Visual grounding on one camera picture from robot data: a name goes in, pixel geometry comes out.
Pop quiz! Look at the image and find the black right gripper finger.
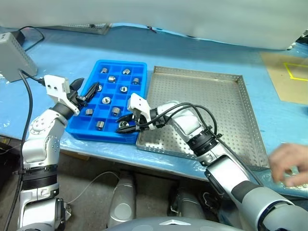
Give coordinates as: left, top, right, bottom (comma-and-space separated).
116, 113, 135, 123
115, 125, 141, 135

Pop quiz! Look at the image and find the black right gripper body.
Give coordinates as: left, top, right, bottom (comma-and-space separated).
131, 109, 148, 132

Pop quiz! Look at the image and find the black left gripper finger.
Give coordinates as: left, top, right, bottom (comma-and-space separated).
69, 77, 85, 93
83, 81, 100, 103

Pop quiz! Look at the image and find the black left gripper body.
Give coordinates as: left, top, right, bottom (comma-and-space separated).
68, 89, 88, 108

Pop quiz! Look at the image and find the blue compartment tray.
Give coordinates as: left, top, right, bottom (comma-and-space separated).
65, 59, 148, 144

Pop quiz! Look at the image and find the grey perforated metal box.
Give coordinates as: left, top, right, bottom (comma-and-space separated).
0, 32, 39, 83

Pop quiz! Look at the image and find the person's bare hand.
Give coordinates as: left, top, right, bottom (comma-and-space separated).
268, 143, 308, 191

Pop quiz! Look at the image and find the blue table mat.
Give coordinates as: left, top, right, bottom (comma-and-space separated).
0, 23, 308, 200

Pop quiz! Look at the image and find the perforated metal tray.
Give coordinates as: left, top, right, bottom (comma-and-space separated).
136, 65, 270, 171
47, 23, 113, 36

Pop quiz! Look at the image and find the silver left robot leg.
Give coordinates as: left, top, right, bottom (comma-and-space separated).
107, 174, 137, 228

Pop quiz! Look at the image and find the silver robot leg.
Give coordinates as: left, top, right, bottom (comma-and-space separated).
107, 174, 137, 228
168, 187, 206, 220

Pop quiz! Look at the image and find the silver right robot leg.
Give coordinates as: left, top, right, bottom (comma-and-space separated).
168, 187, 206, 220

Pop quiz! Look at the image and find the grey robot torso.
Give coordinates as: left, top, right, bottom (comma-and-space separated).
103, 216, 231, 231

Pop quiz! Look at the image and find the white backdrop sheet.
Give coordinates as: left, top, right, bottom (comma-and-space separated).
0, 0, 308, 51

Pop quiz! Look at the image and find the brown cardboard sheet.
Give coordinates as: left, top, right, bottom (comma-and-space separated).
261, 51, 308, 105

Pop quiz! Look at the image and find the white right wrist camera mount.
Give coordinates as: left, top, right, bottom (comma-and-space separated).
127, 93, 152, 123

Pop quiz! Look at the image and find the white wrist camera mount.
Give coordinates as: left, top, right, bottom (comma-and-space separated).
43, 74, 80, 116
127, 93, 152, 123

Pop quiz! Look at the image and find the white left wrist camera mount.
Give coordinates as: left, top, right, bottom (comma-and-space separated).
43, 74, 80, 116

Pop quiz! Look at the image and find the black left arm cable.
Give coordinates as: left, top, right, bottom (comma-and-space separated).
3, 69, 46, 231

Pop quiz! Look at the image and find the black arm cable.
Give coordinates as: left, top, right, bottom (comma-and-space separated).
3, 69, 46, 231
136, 103, 264, 186

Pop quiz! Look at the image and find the black power cable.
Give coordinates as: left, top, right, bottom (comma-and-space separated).
13, 26, 46, 51

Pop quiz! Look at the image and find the thin white cable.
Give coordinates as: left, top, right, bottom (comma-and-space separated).
66, 171, 121, 205

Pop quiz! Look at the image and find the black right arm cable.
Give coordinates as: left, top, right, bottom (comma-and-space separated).
136, 103, 264, 186

